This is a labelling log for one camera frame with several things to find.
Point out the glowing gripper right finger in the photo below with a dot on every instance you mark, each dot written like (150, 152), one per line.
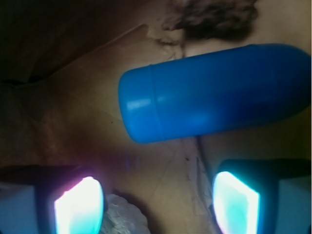
(271, 196)

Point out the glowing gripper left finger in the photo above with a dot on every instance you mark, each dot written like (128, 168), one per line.
(50, 201)

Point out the white paper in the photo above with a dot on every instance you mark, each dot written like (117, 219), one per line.
(122, 217)

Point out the blue plastic bottle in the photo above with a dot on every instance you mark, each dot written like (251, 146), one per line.
(215, 92)

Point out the brown paper bag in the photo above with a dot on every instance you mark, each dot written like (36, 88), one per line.
(60, 62)

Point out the brown rock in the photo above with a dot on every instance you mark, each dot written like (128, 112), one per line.
(230, 20)

